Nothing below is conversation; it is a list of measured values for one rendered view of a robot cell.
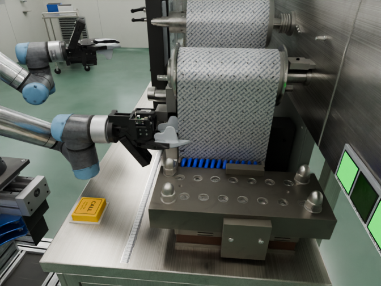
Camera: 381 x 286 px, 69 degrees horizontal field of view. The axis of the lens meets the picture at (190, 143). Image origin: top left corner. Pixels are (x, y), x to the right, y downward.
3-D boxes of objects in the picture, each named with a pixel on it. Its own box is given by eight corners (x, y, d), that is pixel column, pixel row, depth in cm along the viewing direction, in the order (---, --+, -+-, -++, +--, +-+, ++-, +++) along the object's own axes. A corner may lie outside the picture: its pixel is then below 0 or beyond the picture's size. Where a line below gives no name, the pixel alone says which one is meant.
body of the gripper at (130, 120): (152, 121, 67) (104, 118, 68) (154, 150, 71) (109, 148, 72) (157, 108, 73) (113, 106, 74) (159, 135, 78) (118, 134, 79)
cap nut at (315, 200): (301, 201, 62) (306, 185, 60) (318, 201, 62) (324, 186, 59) (306, 213, 59) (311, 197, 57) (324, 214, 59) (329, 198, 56)
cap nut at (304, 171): (292, 175, 70) (296, 160, 68) (307, 175, 70) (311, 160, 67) (295, 184, 67) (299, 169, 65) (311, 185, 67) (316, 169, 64)
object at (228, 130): (179, 159, 77) (177, 98, 68) (263, 164, 76) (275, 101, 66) (178, 160, 77) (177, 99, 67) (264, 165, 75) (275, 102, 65)
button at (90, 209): (83, 202, 80) (81, 196, 79) (106, 204, 79) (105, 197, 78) (72, 221, 74) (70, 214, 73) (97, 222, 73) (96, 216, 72)
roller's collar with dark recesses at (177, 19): (171, 30, 92) (170, 9, 88) (189, 31, 91) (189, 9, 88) (168, 34, 86) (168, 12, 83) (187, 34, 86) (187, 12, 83)
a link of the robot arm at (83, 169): (90, 158, 89) (83, 128, 84) (106, 174, 82) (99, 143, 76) (66, 168, 85) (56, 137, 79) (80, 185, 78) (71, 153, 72)
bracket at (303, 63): (284, 63, 69) (286, 55, 68) (308, 63, 69) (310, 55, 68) (289, 69, 65) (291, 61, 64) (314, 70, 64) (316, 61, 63)
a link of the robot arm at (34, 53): (24, 63, 106) (16, 40, 101) (54, 61, 109) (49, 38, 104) (19, 69, 100) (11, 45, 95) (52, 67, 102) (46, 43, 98)
